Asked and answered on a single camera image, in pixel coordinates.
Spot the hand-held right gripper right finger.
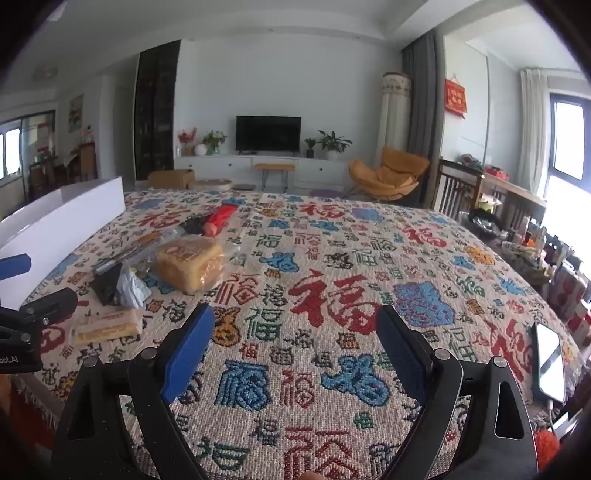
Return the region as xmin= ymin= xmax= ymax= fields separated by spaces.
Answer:
xmin=376 ymin=304 xmax=539 ymax=480

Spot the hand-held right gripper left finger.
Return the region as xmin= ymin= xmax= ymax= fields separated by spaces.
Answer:
xmin=52 ymin=304 xmax=216 ymax=480

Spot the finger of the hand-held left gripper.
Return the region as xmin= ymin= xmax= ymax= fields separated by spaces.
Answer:
xmin=0 ymin=253 xmax=32 ymax=280
xmin=0 ymin=287 xmax=78 ymax=329

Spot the black snack packet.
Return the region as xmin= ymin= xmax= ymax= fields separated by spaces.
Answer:
xmin=90 ymin=263 xmax=123 ymax=305

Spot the yellow cracker packet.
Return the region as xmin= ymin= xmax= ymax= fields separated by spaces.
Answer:
xmin=74 ymin=308 xmax=144 ymax=345

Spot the white cardboard box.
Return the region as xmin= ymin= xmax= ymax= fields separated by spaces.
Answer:
xmin=0 ymin=176 xmax=125 ymax=310

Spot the white cartoon snack packet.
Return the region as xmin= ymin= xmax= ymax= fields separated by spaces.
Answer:
xmin=115 ymin=268 xmax=152 ymax=309

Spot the round bread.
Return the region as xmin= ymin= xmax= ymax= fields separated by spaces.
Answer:
xmin=156 ymin=234 xmax=228 ymax=295

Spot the long clear tube packet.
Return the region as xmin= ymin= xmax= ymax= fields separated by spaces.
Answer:
xmin=92 ymin=228 xmax=185 ymax=273

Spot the printed woven blanket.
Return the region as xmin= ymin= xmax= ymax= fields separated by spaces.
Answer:
xmin=9 ymin=189 xmax=583 ymax=480

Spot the red snack packet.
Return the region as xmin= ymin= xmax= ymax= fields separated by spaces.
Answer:
xmin=205 ymin=203 xmax=238 ymax=237

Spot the smartphone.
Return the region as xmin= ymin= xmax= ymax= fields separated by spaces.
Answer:
xmin=531 ymin=322 xmax=567 ymax=404

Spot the brown cardboard box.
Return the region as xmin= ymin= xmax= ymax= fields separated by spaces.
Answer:
xmin=148 ymin=169 xmax=195 ymax=190

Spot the dark wooden chair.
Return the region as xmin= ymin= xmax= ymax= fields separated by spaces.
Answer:
xmin=431 ymin=158 xmax=484 ymax=217

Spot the orange lounge chair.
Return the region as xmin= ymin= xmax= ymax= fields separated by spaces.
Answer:
xmin=348 ymin=147 xmax=430 ymax=202

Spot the white television cabinet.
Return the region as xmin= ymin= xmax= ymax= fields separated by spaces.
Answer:
xmin=174 ymin=154 xmax=352 ymax=191

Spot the wooden desk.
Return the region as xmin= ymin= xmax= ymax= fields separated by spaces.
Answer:
xmin=480 ymin=173 xmax=548 ymax=232

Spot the wooden stool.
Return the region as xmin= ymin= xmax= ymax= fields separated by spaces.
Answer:
xmin=254 ymin=163 xmax=296 ymax=193

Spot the dark tall shelf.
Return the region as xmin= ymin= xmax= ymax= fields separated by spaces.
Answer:
xmin=134 ymin=41 xmax=182 ymax=182

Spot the green plant in vase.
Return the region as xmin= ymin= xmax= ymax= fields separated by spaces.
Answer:
xmin=202 ymin=130 xmax=228 ymax=155

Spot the large potted plant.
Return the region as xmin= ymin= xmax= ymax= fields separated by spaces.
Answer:
xmin=318 ymin=130 xmax=352 ymax=161

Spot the black television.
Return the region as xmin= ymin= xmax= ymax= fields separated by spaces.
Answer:
xmin=236 ymin=116 xmax=302 ymax=154

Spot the tall covered air conditioner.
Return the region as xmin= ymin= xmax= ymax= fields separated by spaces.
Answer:
xmin=379 ymin=71 xmax=411 ymax=185

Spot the grey curtain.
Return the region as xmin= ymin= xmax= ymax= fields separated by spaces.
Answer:
xmin=401 ymin=32 xmax=444 ymax=209

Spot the white curtain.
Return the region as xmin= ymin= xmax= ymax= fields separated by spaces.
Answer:
xmin=517 ymin=68 xmax=551 ymax=195

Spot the framed wall picture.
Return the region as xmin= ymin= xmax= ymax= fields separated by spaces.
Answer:
xmin=68 ymin=95 xmax=85 ymax=134

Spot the red wall hanging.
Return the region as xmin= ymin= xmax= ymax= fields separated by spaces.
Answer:
xmin=444 ymin=78 xmax=468 ymax=115

